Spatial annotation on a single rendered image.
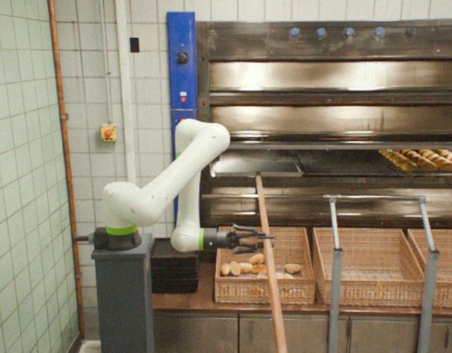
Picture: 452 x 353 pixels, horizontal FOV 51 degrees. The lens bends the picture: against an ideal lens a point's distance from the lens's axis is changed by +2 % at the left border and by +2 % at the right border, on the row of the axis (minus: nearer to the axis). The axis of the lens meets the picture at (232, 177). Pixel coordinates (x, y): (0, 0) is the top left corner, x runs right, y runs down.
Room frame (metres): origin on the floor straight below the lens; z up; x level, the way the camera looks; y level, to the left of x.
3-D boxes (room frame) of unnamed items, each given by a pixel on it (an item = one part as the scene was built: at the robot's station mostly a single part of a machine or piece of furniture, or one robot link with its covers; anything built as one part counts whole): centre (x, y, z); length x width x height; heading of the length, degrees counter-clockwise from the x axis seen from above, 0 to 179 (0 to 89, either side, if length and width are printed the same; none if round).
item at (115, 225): (1.74, 0.43, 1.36); 0.16 x 0.13 x 0.19; 43
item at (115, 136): (2.83, 0.74, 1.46); 0.10 x 0.07 x 0.10; 89
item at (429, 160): (3.26, -1.35, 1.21); 0.61 x 0.48 x 0.06; 179
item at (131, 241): (1.75, 0.49, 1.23); 0.26 x 0.15 x 0.06; 93
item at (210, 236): (1.84, 0.09, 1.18); 0.12 x 0.06 x 0.09; 178
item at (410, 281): (2.57, -0.79, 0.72); 0.56 x 0.49 x 0.28; 89
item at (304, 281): (2.58, -0.19, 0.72); 0.56 x 0.49 x 0.28; 88
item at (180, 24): (3.79, 0.27, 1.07); 1.93 x 0.16 x 2.15; 179
